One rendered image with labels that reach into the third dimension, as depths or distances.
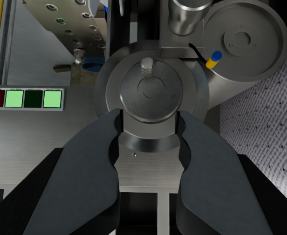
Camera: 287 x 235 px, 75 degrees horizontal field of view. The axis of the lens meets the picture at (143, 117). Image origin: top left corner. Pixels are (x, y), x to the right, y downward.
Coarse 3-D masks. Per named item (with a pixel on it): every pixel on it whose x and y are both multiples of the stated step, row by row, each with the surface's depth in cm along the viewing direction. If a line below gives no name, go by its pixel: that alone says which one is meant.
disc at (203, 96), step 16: (128, 48) 25; (144, 48) 25; (112, 64) 25; (192, 64) 24; (96, 80) 24; (96, 96) 24; (208, 96) 24; (96, 112) 24; (128, 112) 24; (128, 144) 23; (144, 144) 23; (160, 144) 23; (176, 144) 23
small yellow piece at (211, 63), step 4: (192, 44) 21; (192, 48) 21; (196, 48) 21; (196, 52) 20; (216, 52) 17; (220, 52) 17; (200, 56) 20; (212, 56) 17; (216, 56) 17; (220, 56) 17; (204, 60) 20; (208, 60) 18; (212, 60) 18; (216, 60) 17; (208, 64) 19; (212, 64) 18
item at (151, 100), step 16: (160, 64) 22; (128, 80) 22; (144, 80) 23; (160, 80) 22; (176, 80) 22; (128, 96) 22; (144, 96) 22; (160, 96) 22; (176, 96) 22; (144, 112) 22; (160, 112) 22
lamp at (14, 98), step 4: (8, 92) 58; (12, 92) 58; (16, 92) 58; (20, 92) 58; (8, 96) 58; (12, 96) 58; (16, 96) 58; (20, 96) 58; (8, 100) 58; (12, 100) 58; (16, 100) 58; (20, 100) 58; (8, 104) 58; (12, 104) 58; (16, 104) 58; (20, 104) 58
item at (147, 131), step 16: (128, 64) 24; (176, 64) 24; (112, 80) 24; (192, 80) 24; (112, 96) 24; (192, 96) 23; (192, 112) 23; (128, 128) 23; (144, 128) 23; (160, 128) 23
